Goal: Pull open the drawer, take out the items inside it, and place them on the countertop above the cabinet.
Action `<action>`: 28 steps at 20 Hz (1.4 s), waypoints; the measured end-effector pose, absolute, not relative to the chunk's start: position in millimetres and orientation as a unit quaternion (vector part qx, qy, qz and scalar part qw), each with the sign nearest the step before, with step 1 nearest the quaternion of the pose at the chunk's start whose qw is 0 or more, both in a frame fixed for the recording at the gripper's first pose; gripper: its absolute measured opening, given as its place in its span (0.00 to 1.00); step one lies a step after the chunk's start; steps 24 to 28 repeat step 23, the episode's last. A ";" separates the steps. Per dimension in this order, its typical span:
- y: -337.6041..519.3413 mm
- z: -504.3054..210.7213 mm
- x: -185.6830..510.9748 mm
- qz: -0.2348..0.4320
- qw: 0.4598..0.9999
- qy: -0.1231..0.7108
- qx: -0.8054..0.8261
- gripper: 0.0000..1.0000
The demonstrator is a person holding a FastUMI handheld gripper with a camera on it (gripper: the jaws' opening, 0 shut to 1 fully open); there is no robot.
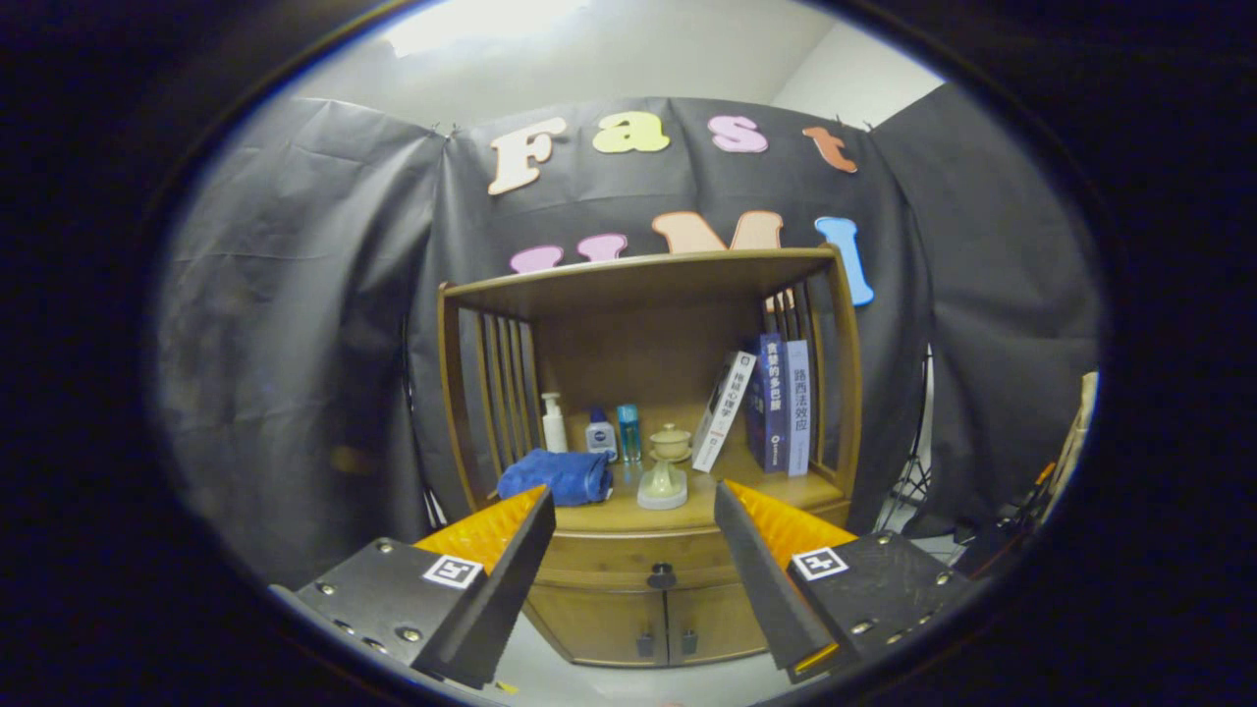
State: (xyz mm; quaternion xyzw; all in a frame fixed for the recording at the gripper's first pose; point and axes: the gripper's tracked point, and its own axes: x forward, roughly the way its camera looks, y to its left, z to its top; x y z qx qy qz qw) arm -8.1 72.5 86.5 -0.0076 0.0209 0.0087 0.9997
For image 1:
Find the beige object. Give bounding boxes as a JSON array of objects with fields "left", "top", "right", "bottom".
[{"left": 1066, "top": 371, "right": 1101, "bottom": 492}]

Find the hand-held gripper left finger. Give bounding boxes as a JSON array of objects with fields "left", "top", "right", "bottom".
[{"left": 270, "top": 484, "right": 557, "bottom": 690}]

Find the white bottle blue cap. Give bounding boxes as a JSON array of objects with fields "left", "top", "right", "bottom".
[{"left": 585, "top": 408, "right": 619, "bottom": 462}]

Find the dark blue book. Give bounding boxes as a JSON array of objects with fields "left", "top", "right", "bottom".
[{"left": 743, "top": 333, "right": 790, "bottom": 474}]

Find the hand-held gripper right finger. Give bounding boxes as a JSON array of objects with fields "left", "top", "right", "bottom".
[{"left": 715, "top": 480, "right": 983, "bottom": 685}]

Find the blue rolled towel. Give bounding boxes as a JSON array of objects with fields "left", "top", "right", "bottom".
[{"left": 497, "top": 449, "right": 615, "bottom": 508}]

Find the pale blue book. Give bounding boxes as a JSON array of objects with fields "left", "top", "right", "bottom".
[{"left": 785, "top": 340, "right": 813, "bottom": 478}]

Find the white book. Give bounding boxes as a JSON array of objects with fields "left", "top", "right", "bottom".
[{"left": 691, "top": 351, "right": 759, "bottom": 474}]

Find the wooden cabinet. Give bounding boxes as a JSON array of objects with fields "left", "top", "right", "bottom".
[{"left": 437, "top": 245, "right": 865, "bottom": 669}]

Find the black light stand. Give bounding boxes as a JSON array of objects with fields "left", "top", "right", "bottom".
[{"left": 879, "top": 344, "right": 939, "bottom": 536}]

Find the black device orange tip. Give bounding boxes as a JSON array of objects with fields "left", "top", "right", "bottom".
[{"left": 1021, "top": 462, "right": 1060, "bottom": 521}]

